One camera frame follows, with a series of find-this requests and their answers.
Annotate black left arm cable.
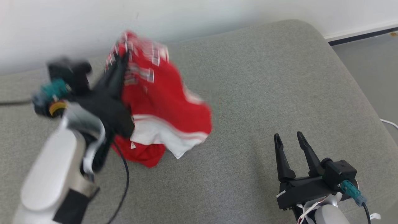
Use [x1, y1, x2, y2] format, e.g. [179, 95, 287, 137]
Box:
[106, 142, 130, 224]

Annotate red garment striped white trim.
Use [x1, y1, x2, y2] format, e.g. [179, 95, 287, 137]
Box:
[105, 30, 213, 168]

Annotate white floor cable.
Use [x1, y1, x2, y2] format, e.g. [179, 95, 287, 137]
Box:
[380, 118, 398, 128]

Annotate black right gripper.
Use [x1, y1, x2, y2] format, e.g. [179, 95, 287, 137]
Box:
[274, 131, 342, 210]

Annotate teal camera connector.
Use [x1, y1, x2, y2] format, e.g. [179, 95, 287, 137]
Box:
[340, 180, 367, 206]
[40, 78, 71, 98]

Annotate black camera cable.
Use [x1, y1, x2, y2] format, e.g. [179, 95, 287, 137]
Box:
[361, 202, 372, 224]
[0, 99, 34, 106]

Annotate black right camera cable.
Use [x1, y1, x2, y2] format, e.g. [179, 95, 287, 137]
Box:
[361, 202, 372, 224]

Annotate teal right camera connector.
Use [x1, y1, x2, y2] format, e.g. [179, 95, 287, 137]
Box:
[340, 180, 367, 206]

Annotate teal left camera connector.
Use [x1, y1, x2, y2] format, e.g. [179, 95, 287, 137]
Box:
[40, 78, 71, 98]

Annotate yellow ringed plug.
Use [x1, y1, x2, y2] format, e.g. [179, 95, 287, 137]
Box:
[48, 100, 67, 116]

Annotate white black wall baseboard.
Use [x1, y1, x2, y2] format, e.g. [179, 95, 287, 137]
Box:
[323, 21, 398, 46]

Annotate red white twisted wires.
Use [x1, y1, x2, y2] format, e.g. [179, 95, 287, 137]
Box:
[295, 201, 327, 224]

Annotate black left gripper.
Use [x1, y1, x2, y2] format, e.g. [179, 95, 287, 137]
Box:
[70, 52, 136, 139]

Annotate black left camera cable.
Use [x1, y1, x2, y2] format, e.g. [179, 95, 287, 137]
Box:
[0, 99, 34, 106]

